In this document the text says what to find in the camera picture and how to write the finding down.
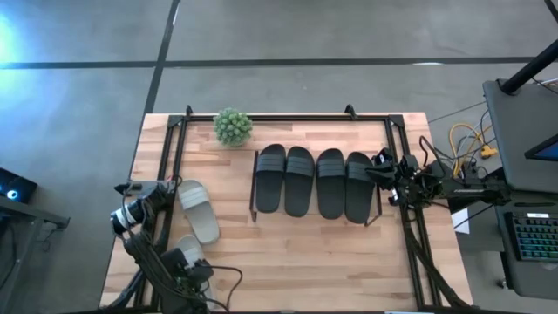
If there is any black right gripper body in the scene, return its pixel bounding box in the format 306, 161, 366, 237
391, 159, 422, 195

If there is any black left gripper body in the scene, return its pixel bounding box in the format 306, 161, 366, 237
161, 248, 195, 284

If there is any grey slide sandal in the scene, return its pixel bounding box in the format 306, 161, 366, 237
177, 179, 221, 246
173, 234, 218, 311

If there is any black slide sandal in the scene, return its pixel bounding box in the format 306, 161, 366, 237
315, 147, 347, 221
284, 146, 316, 218
344, 151, 376, 225
255, 143, 287, 215

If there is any wooden shelf with black frame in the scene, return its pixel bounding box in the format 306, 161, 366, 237
248, 147, 384, 228

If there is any white paper sheet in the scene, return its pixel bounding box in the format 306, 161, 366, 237
452, 208, 471, 236

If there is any grey workstation cart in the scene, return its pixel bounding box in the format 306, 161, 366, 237
482, 78, 558, 302

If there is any laptop with backlit keyboard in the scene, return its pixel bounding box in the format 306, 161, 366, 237
496, 204, 558, 301

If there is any green plant in white pot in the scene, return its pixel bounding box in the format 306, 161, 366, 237
213, 107, 254, 148

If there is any blue-screen monitor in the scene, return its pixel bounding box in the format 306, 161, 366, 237
524, 133, 558, 163

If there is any grey metal side stand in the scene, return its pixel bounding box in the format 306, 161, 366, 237
0, 195, 71, 314

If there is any black pole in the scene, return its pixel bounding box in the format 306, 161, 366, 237
499, 41, 558, 96

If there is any black device with blue lights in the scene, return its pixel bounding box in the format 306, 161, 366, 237
0, 167, 39, 205

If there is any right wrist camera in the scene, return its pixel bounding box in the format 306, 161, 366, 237
399, 154, 419, 174

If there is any black cable bundle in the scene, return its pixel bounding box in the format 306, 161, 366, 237
403, 213, 472, 309
102, 261, 152, 309

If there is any yellow cable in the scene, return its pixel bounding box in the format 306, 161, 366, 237
448, 122, 499, 176

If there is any thin black floor cable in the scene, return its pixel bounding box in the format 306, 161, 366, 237
429, 100, 487, 124

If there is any black aluminium table frame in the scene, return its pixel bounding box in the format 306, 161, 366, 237
133, 113, 444, 311

